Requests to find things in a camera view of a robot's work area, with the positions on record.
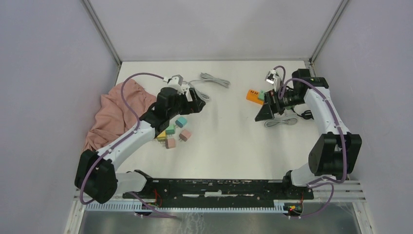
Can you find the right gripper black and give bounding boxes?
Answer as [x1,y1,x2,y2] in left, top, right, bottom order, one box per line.
[255,88,305,121]

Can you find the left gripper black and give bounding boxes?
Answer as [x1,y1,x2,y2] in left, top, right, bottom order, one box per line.
[167,87,205,119]

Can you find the green adapter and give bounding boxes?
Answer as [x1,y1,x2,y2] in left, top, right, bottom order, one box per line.
[258,90,265,102]

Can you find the white slim power strip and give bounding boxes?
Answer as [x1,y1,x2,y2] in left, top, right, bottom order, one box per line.
[182,84,197,98]

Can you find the teal USB adapter plug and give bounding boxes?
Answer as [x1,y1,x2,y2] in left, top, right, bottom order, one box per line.
[175,116,188,128]

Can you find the orange power strip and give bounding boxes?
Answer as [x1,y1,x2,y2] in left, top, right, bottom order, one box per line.
[246,89,264,105]

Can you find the green USB adapter plug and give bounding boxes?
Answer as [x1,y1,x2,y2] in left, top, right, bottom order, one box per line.
[165,124,176,136]

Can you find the pink adapter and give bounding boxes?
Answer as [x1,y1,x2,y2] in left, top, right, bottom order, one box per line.
[165,138,176,149]

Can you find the yellow adapter plug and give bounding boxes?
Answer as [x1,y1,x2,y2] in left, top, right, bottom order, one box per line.
[156,131,168,141]

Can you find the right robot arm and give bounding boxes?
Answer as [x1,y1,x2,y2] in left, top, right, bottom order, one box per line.
[255,65,362,199]

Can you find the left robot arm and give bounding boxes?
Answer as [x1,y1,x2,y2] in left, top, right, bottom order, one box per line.
[74,87,206,205]

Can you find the pink cloth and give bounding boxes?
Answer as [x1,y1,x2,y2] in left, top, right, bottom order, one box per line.
[83,79,156,151]

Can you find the grey coiled strip cable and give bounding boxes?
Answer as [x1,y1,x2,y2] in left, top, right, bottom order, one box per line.
[193,87,211,103]

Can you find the grey coiled cable right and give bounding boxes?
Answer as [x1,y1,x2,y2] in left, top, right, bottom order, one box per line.
[263,111,299,129]

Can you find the grey coiled cable centre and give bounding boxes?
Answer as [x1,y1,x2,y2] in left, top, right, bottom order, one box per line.
[188,72,231,88]

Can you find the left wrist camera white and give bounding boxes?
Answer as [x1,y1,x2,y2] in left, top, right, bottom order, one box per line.
[163,75,189,95]

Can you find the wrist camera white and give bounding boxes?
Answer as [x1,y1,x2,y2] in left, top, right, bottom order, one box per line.
[265,69,282,92]
[163,75,189,95]

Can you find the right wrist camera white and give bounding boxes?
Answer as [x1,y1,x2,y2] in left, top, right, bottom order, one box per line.
[265,69,282,92]

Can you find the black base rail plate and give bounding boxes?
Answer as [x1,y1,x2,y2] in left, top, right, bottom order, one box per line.
[122,178,314,209]

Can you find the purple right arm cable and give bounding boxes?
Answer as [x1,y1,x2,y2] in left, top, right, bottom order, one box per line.
[273,65,348,219]

